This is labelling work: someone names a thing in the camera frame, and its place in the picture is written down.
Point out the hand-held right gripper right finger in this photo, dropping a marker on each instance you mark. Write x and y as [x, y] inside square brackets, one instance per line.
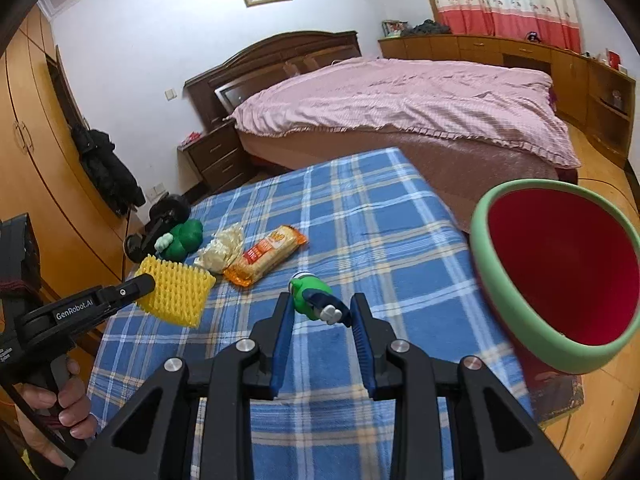
[362, 345]

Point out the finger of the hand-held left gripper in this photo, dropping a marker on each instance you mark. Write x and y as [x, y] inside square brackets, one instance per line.
[132, 290]

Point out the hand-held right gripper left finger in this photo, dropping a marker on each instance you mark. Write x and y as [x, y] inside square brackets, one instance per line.
[282, 345]

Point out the yellow foam mesh sleeve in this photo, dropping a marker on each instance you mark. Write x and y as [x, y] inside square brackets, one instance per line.
[175, 290]

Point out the green toy figure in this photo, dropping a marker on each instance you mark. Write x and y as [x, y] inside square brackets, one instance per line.
[312, 297]

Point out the red bin with green rim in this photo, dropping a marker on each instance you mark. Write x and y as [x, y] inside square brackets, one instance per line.
[560, 260]

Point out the person's left hand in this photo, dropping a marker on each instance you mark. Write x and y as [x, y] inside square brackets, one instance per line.
[75, 405]

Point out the round green toy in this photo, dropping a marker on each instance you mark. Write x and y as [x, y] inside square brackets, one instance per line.
[182, 235]

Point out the black dumbbell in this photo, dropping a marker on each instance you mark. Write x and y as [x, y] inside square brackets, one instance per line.
[165, 210]

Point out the orange biscuit packet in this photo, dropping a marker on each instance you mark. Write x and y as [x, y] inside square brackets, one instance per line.
[260, 257]

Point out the crumpled pale plastic bag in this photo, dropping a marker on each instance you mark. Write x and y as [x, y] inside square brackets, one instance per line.
[220, 252]

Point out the black jacket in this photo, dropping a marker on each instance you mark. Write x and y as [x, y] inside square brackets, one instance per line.
[107, 170]

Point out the blue plaid blanket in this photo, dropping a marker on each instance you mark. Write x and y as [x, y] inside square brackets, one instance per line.
[360, 220]

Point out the dark wooden nightstand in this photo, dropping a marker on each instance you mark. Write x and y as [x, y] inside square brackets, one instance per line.
[215, 155]

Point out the small red packet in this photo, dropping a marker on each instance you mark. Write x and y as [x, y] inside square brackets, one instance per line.
[192, 137]

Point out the light wooden wardrobe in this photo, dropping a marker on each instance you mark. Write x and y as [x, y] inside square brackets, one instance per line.
[30, 160]

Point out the brown bed cover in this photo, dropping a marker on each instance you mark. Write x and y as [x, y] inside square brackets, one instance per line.
[440, 160]

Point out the dark floor mat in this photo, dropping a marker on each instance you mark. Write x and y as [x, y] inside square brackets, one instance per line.
[560, 395]

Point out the pink checked duvet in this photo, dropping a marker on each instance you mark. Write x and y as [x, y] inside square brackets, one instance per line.
[400, 90]

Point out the dark wooden headboard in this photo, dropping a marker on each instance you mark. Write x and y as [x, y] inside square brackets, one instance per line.
[280, 50]

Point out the pile of dark clothes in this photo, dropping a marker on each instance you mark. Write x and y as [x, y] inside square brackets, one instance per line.
[427, 27]

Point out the long wooden cabinet unit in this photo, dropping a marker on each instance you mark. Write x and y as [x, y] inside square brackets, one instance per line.
[565, 70]

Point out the small black object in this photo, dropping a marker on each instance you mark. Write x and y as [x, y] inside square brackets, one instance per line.
[533, 36]

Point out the small red box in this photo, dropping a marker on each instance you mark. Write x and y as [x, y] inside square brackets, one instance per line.
[613, 58]

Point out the low white wall socket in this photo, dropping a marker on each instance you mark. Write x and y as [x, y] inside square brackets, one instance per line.
[159, 189]

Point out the white wall switch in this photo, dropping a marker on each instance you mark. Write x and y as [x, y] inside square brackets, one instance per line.
[171, 94]

